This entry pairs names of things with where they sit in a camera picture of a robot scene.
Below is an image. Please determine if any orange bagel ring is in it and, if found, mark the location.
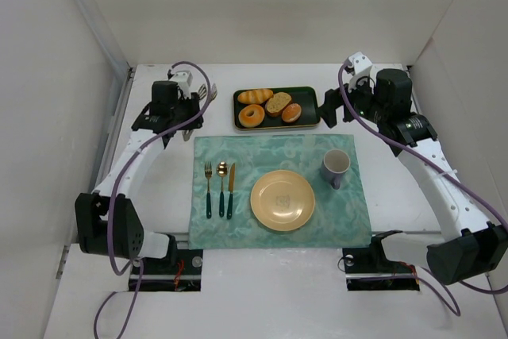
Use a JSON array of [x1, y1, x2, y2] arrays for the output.
[[237, 103, 266, 129]]

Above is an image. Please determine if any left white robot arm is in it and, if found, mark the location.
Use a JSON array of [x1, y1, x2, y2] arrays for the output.
[[75, 71, 203, 260]]

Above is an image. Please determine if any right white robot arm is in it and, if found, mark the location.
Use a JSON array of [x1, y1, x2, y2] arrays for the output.
[[318, 64, 507, 289]]

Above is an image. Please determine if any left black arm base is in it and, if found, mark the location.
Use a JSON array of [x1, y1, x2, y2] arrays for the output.
[[128, 236, 203, 292]]

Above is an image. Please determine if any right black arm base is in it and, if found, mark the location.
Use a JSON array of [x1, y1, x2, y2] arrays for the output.
[[340, 230, 420, 291]]

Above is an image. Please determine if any brown bread slice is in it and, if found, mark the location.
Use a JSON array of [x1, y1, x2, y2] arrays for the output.
[[265, 92, 292, 117]]

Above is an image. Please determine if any striped long bread roll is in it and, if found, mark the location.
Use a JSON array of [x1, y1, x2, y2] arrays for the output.
[[237, 88, 274, 105]]

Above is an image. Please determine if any dark green serving tray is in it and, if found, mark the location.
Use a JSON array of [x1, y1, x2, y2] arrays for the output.
[[233, 87, 320, 130]]

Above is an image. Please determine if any cream filled sesame bun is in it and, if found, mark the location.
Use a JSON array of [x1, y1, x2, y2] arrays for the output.
[[281, 103, 302, 124]]

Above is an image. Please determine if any purple ceramic mug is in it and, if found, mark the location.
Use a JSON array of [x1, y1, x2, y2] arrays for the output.
[[321, 149, 351, 190]]

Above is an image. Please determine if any beige round plate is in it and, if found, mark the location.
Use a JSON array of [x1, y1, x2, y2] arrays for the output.
[[250, 170, 316, 232]]

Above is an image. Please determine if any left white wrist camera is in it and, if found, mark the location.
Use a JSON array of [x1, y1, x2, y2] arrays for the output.
[[167, 70, 193, 91]]

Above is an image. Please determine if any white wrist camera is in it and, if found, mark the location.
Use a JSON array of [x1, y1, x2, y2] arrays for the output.
[[167, 70, 193, 91], [345, 52, 373, 77]]

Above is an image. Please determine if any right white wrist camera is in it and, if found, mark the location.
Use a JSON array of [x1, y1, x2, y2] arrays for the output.
[[345, 52, 373, 77]]

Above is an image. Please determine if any gold fork green handle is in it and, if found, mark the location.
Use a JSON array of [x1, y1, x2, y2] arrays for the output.
[[204, 161, 212, 219]]

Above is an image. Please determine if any gold spoon green handle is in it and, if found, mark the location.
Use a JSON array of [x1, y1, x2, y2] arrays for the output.
[[217, 161, 228, 218]]

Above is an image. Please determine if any gold knife green handle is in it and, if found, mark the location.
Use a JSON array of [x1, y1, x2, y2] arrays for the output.
[[226, 163, 236, 220]]

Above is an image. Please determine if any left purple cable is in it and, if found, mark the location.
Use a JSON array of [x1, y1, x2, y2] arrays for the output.
[[92, 60, 211, 339]]

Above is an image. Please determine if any purple cable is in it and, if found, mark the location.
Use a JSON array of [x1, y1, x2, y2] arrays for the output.
[[92, 60, 211, 339], [337, 60, 508, 318]]

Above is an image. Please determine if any aluminium frame rail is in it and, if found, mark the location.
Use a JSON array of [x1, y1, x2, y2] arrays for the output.
[[56, 65, 135, 280]]

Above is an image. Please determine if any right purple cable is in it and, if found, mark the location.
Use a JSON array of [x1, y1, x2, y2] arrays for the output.
[[337, 60, 508, 318]]

